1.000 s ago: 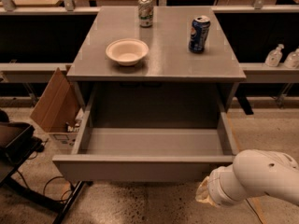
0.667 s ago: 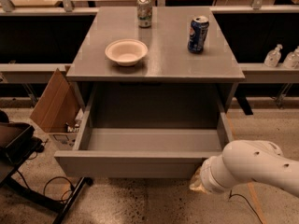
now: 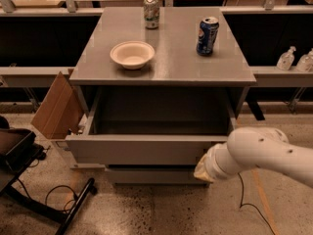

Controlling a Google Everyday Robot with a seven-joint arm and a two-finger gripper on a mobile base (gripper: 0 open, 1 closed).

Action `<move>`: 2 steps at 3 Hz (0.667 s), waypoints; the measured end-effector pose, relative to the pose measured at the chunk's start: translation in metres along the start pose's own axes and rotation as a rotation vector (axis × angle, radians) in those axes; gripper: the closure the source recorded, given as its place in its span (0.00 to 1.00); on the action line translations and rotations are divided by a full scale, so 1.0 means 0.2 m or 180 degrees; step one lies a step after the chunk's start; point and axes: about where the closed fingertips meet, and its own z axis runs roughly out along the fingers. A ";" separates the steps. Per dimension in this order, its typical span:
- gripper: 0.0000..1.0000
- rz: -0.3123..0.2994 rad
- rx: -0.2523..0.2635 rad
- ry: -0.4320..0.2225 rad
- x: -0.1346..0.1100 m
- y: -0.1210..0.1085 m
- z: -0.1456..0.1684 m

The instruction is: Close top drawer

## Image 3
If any green white soda can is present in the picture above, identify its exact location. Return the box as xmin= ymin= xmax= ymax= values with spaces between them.
xmin=144 ymin=0 xmax=159 ymax=29

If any grey drawer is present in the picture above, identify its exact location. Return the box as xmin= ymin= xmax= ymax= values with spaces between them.
xmin=106 ymin=165 xmax=205 ymax=185
xmin=67 ymin=86 xmax=234 ymax=165

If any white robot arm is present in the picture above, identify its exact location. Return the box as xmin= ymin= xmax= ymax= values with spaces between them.
xmin=194 ymin=127 xmax=313 ymax=187

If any grey metal shelf rail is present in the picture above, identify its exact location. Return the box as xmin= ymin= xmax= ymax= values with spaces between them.
xmin=0 ymin=67 xmax=73 ymax=88

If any grey drawer cabinet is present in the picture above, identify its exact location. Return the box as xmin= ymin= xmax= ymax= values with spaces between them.
xmin=68 ymin=6 xmax=257 ymax=135

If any blue pepsi can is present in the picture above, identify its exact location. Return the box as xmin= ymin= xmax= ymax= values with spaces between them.
xmin=197 ymin=16 xmax=219 ymax=56

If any black cable under chair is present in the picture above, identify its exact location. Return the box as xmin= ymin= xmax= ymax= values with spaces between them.
xmin=17 ymin=178 xmax=79 ymax=213

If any white paper bowl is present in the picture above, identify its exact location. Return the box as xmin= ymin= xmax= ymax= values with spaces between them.
xmin=110 ymin=41 xmax=155 ymax=70

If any brown cardboard box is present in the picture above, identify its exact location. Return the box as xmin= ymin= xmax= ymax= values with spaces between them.
xmin=31 ymin=72 xmax=84 ymax=139

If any grey top drawer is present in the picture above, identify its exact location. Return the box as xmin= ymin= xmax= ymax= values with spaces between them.
xmin=67 ymin=86 xmax=234 ymax=165

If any black floor cable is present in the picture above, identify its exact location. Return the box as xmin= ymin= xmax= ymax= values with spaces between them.
xmin=237 ymin=172 xmax=277 ymax=235

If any grey lower drawer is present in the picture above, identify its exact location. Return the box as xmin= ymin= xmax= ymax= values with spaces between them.
xmin=106 ymin=165 xmax=205 ymax=185

